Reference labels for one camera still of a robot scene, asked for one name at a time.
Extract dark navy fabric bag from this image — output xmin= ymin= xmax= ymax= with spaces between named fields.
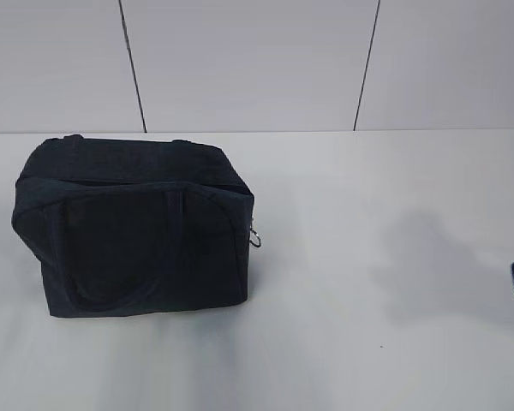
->
xmin=12 ymin=134 xmax=254 ymax=318

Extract silver zipper pull ring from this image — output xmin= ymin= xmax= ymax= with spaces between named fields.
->
xmin=248 ymin=216 xmax=264 ymax=249

